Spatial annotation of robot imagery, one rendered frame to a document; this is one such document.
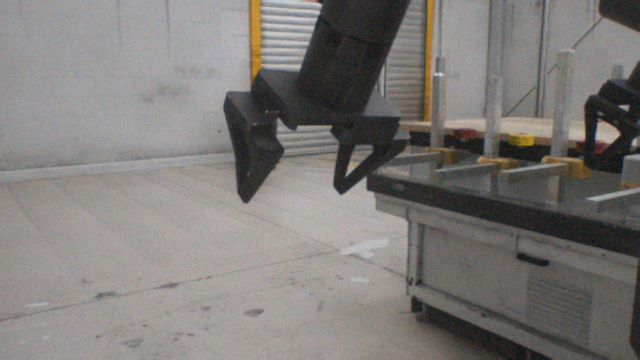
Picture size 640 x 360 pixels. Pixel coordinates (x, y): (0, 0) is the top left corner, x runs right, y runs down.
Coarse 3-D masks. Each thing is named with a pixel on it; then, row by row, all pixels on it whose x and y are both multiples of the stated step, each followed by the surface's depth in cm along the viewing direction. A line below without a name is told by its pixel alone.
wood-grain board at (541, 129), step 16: (416, 128) 239; (448, 128) 225; (480, 128) 221; (512, 128) 220; (528, 128) 220; (544, 128) 225; (576, 128) 225; (608, 128) 225; (544, 144) 190; (576, 144) 181; (608, 144) 172
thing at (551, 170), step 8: (520, 168) 156; (528, 168) 156; (536, 168) 156; (544, 168) 158; (552, 168) 161; (560, 168) 163; (568, 168) 165; (504, 176) 150; (512, 176) 151; (520, 176) 153; (528, 176) 155; (536, 176) 157; (544, 176) 159; (552, 176) 161
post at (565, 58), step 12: (564, 60) 164; (564, 72) 165; (564, 84) 165; (564, 96) 165; (564, 108) 166; (552, 120) 169; (564, 120) 167; (564, 132) 168; (552, 144) 170; (564, 144) 169; (552, 156) 171; (564, 156) 170; (552, 180) 172; (564, 180) 172; (552, 192) 172
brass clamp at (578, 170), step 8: (544, 160) 173; (552, 160) 170; (560, 160) 168; (568, 160) 166; (576, 160) 165; (576, 168) 164; (584, 168) 164; (568, 176) 166; (576, 176) 164; (584, 176) 164
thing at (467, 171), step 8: (448, 168) 176; (456, 168) 176; (464, 168) 177; (472, 168) 179; (480, 168) 181; (488, 168) 183; (496, 168) 186; (432, 176) 172; (440, 176) 171; (448, 176) 173; (456, 176) 175; (464, 176) 177; (472, 176) 179
